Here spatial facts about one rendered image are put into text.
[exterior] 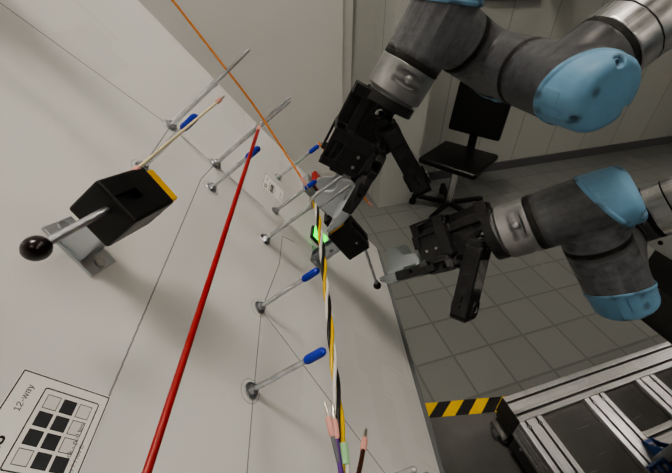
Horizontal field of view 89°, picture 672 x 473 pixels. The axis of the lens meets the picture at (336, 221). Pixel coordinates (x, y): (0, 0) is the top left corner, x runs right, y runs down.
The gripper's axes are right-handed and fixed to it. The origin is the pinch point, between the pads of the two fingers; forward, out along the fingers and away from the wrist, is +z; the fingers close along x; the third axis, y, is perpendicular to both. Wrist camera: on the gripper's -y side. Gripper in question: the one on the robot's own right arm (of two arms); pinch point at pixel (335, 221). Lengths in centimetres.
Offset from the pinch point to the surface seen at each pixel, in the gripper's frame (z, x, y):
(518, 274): 40, -121, -144
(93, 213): -8.2, 29.9, 20.2
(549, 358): 50, -65, -139
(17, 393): -0.8, 36.6, 18.9
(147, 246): -0.8, 22.4, 19.0
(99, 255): -1.9, 26.5, 20.8
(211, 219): 0.5, 12.6, 16.0
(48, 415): 0.0, 36.8, 17.1
